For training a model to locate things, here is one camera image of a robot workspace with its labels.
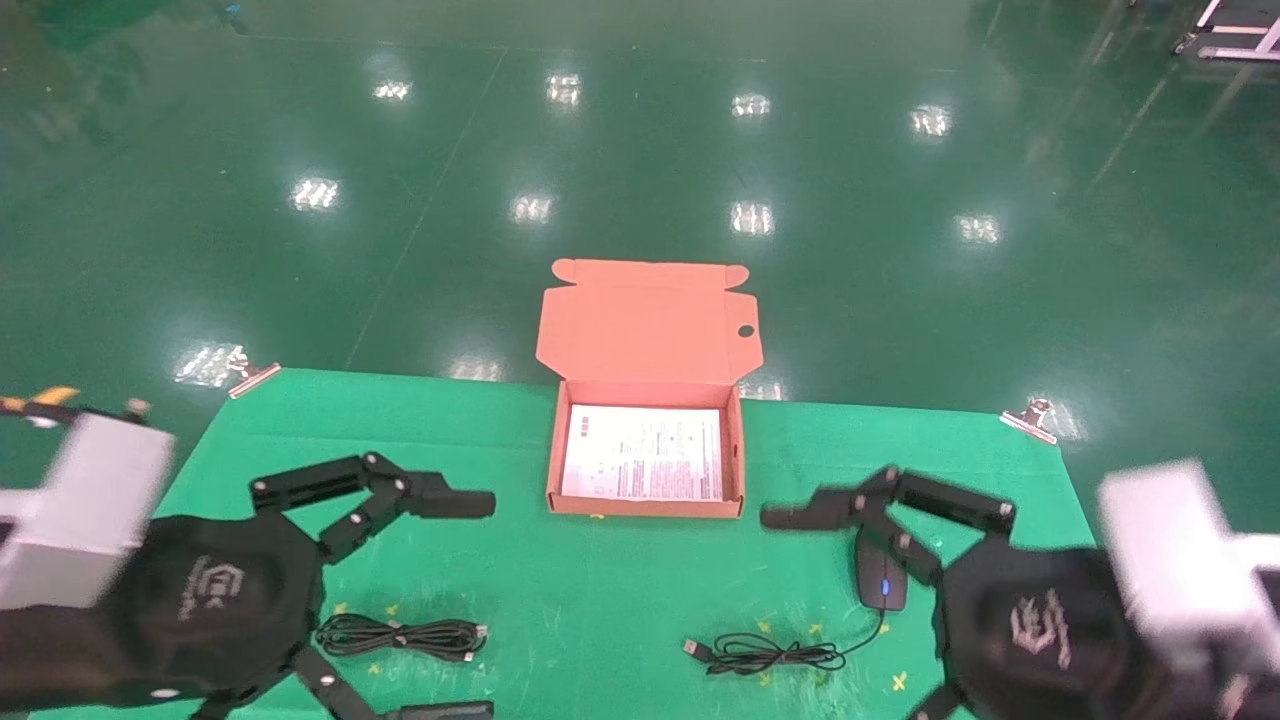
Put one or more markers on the white metal cart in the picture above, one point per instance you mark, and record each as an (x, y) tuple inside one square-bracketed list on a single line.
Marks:
[(1235, 40)]

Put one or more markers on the orange cardboard box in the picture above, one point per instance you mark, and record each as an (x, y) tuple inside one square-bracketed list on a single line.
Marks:
[(650, 330)]

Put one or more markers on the silver binder clip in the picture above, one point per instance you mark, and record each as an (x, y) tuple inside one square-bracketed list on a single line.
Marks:
[(253, 378), (1030, 420)]

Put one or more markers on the white printed paper sheet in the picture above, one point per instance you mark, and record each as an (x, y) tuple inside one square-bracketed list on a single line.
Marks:
[(645, 455)]

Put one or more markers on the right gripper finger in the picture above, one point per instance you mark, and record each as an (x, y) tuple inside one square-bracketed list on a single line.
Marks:
[(940, 705), (820, 508)]

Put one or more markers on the green table mat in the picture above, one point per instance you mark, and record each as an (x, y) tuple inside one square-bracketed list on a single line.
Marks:
[(600, 600)]

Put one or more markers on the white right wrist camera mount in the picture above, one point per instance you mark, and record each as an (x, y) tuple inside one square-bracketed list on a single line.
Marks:
[(1175, 560)]

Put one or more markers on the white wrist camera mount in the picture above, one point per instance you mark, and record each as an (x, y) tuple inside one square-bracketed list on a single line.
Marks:
[(85, 510), (1175, 560)]

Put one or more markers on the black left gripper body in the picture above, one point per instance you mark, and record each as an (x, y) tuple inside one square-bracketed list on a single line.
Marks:
[(215, 595)]

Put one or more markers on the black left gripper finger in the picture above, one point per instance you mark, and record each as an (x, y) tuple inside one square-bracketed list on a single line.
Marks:
[(330, 685), (440, 503)]

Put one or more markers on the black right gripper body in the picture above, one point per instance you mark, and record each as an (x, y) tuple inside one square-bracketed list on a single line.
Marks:
[(1040, 630)]

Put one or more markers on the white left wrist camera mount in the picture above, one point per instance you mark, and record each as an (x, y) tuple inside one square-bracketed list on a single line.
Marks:
[(85, 510)]

